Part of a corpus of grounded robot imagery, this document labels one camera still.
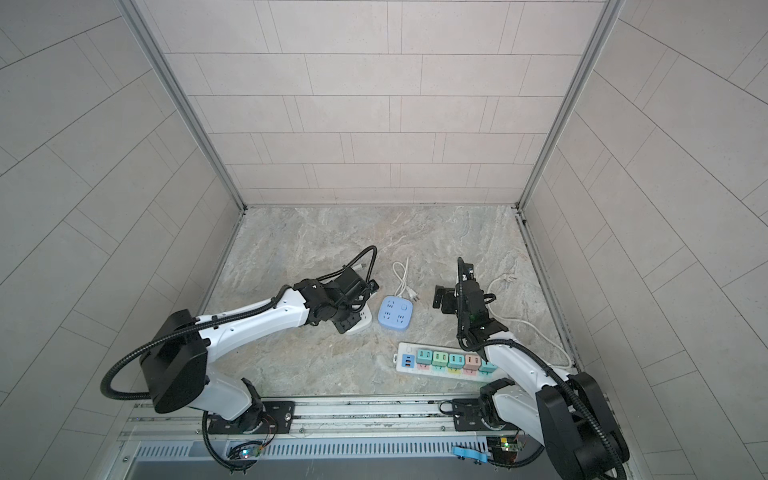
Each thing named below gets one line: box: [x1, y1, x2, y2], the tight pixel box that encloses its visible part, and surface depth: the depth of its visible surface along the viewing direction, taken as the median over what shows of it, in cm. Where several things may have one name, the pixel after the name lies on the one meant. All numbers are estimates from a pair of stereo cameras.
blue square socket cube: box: [378, 296, 413, 330], surface depth 88 cm
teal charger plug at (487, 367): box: [478, 360, 498, 375], surface depth 76 cm
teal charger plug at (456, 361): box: [447, 354, 465, 371], surface depth 75 cm
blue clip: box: [451, 446, 489, 465], surface depth 67 cm
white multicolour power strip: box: [393, 342, 507, 383], surface depth 77 cm
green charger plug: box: [432, 351, 449, 369], surface depth 76 cm
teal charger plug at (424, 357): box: [416, 349, 433, 367], surface depth 77 cm
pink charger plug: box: [464, 354, 481, 371], surface depth 75 cm
